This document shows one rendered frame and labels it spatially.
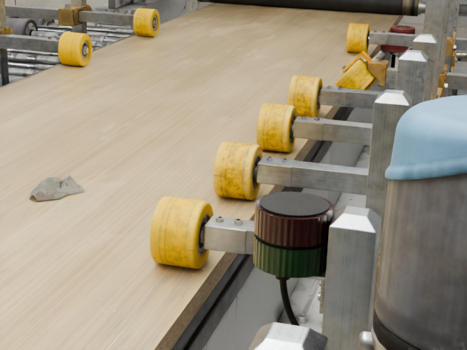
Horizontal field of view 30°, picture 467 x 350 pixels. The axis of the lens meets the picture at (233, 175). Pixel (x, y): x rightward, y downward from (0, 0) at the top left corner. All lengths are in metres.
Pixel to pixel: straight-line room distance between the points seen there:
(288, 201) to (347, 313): 0.10
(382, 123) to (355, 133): 0.57
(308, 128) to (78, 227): 0.48
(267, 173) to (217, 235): 0.25
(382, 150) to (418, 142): 0.49
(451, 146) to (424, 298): 0.07
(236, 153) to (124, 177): 0.21
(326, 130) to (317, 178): 0.25
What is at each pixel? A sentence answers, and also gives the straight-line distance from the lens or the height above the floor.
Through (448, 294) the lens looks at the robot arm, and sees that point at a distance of 0.41.
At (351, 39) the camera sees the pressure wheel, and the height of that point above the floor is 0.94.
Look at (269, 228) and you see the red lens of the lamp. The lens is 0.65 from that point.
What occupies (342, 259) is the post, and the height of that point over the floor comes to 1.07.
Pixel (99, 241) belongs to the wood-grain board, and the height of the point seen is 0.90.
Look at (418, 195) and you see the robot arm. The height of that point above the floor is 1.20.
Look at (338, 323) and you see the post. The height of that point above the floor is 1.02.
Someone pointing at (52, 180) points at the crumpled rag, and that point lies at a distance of 1.28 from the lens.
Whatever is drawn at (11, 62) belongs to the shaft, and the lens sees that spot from 2.69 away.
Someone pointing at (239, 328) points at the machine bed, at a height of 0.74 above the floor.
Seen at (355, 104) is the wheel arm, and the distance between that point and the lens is 1.70.
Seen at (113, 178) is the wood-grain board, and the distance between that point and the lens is 1.34.
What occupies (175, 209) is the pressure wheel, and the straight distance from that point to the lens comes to 1.00.
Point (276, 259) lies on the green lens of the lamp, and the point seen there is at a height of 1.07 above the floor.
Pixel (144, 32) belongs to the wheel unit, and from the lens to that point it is 2.58.
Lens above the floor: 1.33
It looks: 18 degrees down
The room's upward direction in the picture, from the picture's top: 2 degrees clockwise
